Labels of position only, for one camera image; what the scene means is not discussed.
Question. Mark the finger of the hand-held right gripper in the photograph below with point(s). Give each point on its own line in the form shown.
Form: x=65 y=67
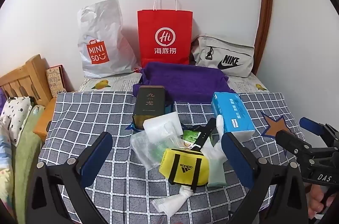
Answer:
x=309 y=126
x=291 y=143

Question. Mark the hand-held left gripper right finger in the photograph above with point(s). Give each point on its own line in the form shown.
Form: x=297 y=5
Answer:
x=238 y=157

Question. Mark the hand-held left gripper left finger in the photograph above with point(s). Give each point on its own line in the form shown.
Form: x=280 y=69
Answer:
x=98 y=152

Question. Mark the green tissue pack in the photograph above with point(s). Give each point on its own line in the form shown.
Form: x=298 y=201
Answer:
x=190 y=138

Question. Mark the yellow small bag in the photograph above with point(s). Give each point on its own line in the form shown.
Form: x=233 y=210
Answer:
x=185 y=168

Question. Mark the person's right hand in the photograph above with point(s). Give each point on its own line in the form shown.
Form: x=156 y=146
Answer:
x=316 y=198

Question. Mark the white glove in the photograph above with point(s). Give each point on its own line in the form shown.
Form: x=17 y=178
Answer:
x=215 y=150

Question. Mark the light green cloth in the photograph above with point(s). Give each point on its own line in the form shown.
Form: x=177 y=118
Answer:
x=215 y=173

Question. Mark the grey checked blanket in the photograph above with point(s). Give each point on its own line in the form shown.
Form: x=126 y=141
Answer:
x=79 y=118

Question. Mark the fruit printed plastic bag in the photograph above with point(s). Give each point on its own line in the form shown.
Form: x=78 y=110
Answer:
x=143 y=150

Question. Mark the blue tissue pack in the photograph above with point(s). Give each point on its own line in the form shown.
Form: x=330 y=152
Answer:
x=233 y=112

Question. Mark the white foam block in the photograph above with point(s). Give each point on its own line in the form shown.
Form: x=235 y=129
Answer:
x=159 y=128

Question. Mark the dark tin box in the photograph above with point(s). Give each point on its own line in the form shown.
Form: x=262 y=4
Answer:
x=148 y=105

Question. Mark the fruit printed sheet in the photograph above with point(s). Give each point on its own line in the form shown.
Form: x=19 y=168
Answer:
x=116 y=83

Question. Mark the green blanket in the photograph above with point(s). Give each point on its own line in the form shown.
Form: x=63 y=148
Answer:
x=26 y=150

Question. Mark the brown printed box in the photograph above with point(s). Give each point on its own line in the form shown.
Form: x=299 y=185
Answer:
x=55 y=81

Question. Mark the polka dot pillow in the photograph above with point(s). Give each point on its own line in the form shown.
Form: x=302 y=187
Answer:
x=16 y=115

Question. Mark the pastel printed quilt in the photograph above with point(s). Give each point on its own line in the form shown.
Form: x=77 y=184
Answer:
x=4 y=160

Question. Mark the purple towel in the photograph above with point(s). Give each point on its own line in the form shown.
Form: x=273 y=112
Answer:
x=185 y=78

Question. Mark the grey waist bag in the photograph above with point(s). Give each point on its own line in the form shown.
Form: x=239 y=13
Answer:
x=225 y=49

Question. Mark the white plastic shopping bag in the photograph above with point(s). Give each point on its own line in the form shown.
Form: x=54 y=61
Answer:
x=106 y=28

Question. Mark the red paper bag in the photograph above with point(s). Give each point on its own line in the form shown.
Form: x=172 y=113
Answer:
x=164 y=22

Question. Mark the brown wooden door frame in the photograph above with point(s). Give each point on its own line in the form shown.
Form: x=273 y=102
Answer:
x=266 y=1

